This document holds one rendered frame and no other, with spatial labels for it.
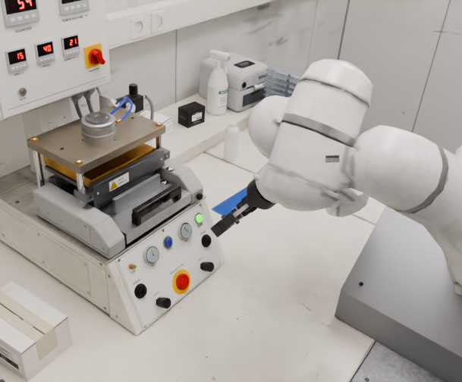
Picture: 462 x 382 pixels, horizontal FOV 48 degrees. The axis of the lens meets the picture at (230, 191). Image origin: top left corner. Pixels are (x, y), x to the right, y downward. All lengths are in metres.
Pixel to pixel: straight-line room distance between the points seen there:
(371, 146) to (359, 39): 2.87
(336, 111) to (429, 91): 2.77
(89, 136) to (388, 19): 2.52
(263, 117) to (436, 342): 0.66
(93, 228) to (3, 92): 0.36
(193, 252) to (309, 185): 0.67
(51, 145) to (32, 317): 0.38
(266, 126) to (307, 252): 0.75
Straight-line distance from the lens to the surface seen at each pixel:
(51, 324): 1.17
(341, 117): 0.71
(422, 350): 1.26
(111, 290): 1.21
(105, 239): 1.14
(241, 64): 2.17
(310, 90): 0.72
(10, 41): 1.23
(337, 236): 1.58
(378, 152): 0.69
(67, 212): 1.20
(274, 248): 1.49
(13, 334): 1.17
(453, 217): 0.79
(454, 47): 3.37
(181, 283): 1.29
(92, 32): 1.36
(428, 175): 0.72
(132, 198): 1.24
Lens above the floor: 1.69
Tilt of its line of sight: 33 degrees down
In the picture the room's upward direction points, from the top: 5 degrees clockwise
